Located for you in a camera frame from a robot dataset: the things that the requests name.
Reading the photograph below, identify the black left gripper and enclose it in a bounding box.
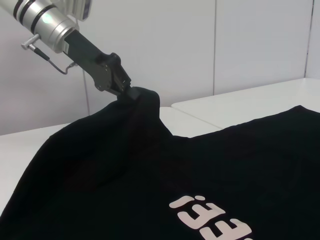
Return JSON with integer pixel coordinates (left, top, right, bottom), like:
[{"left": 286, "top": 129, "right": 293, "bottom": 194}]
[{"left": 64, "top": 29, "right": 140, "bottom": 101}]

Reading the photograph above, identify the black shirt with FREE print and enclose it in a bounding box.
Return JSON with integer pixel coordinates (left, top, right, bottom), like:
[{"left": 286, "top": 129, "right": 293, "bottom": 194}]
[{"left": 0, "top": 86, "right": 320, "bottom": 240}]

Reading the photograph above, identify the left arm cable with plug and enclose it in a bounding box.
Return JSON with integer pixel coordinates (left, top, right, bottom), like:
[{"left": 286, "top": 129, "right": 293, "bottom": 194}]
[{"left": 20, "top": 34, "right": 76, "bottom": 75}]

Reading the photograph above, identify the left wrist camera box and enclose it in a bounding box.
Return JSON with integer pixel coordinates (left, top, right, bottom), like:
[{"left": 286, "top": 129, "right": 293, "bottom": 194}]
[{"left": 71, "top": 0, "right": 94, "bottom": 21}]

